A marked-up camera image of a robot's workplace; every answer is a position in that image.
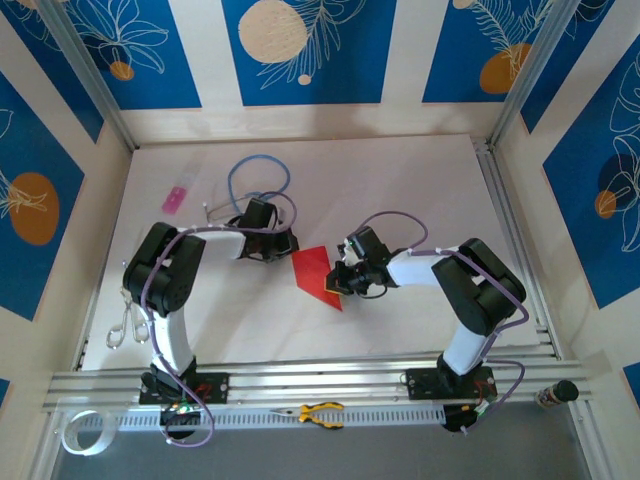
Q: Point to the yellow black pliers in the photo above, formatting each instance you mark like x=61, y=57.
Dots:
x=306, y=413

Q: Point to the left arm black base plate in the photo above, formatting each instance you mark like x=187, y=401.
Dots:
x=215, y=387

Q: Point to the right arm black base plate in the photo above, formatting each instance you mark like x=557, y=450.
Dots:
x=425, y=385

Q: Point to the aluminium side rail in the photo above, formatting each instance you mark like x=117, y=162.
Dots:
x=500, y=200

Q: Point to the black electronics module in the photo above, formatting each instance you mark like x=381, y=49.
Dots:
x=180, y=417
x=457, y=420

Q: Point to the blue stethoscope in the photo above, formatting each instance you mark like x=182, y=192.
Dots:
x=230, y=182

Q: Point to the metal tongs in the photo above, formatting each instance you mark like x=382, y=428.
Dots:
x=142, y=332

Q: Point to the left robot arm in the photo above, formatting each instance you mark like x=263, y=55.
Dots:
x=160, y=270

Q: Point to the aluminium frame post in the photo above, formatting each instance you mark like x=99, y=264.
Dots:
x=85, y=75
x=525, y=65

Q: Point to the black capped bottle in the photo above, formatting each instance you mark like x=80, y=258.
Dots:
x=565, y=391

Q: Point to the red paper sheet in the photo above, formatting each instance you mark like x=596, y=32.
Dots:
x=310, y=270

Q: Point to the aluminium mounting rail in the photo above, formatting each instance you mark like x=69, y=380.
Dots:
x=325, y=380

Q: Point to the pink capped clear tube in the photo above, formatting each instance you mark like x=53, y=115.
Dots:
x=174, y=200

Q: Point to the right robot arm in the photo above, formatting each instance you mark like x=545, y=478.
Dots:
x=480, y=285

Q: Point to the clear tape roll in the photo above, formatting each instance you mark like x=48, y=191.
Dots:
x=109, y=434

